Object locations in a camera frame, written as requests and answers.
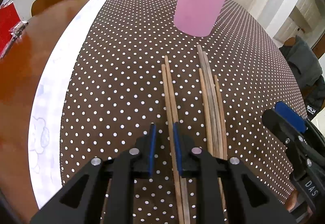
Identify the person's right hand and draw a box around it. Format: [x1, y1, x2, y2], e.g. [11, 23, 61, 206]
[285, 189, 299, 211]

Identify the short wooden chopstick middle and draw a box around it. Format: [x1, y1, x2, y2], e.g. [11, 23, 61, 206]
[213, 75, 228, 214]

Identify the dark weathered chopstick long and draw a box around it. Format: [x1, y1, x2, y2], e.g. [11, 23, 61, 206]
[197, 45, 220, 158]

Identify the dark jacket on chair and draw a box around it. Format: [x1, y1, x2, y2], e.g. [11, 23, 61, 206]
[280, 36, 324, 120]

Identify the wooden chopstick far left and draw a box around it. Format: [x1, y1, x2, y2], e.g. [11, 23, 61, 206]
[199, 68, 214, 155]

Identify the brown polka dot tablecloth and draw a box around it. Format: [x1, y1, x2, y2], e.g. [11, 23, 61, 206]
[60, 0, 306, 223]

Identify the pink cylindrical utensil holder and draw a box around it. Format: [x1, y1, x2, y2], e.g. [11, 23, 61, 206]
[173, 0, 225, 37]

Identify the red gift bag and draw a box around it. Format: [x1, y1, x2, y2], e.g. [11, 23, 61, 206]
[0, 3, 20, 53]

